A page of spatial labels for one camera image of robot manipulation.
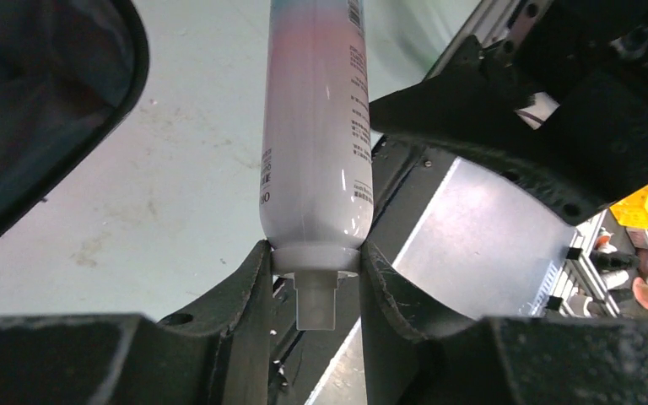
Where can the pink tube with teal cap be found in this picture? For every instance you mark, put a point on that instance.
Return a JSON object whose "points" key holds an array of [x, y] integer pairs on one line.
{"points": [[316, 196]]}

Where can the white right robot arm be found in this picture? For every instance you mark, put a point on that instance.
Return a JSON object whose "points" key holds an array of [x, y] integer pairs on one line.
{"points": [[551, 95]]}

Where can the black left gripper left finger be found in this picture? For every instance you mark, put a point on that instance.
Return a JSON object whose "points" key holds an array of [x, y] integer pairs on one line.
{"points": [[215, 350]]}

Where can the pink and teal kids suitcase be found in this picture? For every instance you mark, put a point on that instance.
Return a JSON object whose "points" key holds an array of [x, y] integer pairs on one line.
{"points": [[70, 73]]}

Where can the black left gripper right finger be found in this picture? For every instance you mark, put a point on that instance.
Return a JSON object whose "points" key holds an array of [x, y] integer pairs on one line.
{"points": [[419, 351]]}

